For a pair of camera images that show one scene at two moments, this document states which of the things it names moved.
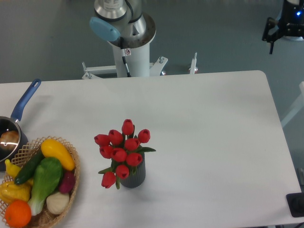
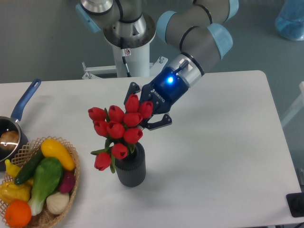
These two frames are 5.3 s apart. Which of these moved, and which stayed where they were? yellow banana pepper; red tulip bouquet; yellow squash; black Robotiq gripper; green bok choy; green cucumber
Moved: red tulip bouquet; black Robotiq gripper
Stayed: yellow squash; green cucumber; yellow banana pepper; green bok choy
